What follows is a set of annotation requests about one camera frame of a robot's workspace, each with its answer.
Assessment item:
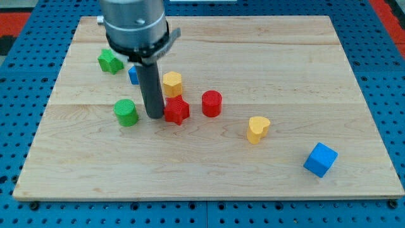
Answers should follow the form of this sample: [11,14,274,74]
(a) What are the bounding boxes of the red star block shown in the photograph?
[164,95,190,125]

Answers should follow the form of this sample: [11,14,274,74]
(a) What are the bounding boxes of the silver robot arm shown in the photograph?
[99,0,168,49]

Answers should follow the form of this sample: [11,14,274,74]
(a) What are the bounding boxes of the green star block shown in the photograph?
[97,49,124,75]

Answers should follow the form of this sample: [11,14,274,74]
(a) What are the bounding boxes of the red cylinder block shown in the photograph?
[202,90,222,117]

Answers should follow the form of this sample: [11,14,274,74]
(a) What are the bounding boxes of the yellow hexagon block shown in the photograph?
[163,72,183,98]

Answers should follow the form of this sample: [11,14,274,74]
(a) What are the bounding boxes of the yellow heart block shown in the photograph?
[246,117,271,144]

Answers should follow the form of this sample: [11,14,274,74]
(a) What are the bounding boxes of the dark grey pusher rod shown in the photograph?
[135,63,165,119]

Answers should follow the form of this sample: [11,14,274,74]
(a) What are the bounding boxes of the wooden board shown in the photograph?
[13,16,404,201]

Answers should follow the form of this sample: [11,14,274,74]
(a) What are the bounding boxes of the green cylinder block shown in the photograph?
[113,99,139,127]

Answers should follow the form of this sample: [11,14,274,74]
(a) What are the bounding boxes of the small blue block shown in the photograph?
[128,66,139,85]

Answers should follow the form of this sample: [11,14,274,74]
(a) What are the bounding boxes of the blue cube block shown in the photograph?
[303,142,339,178]

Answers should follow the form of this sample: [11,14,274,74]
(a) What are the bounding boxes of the black clamp ring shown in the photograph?
[105,27,182,66]

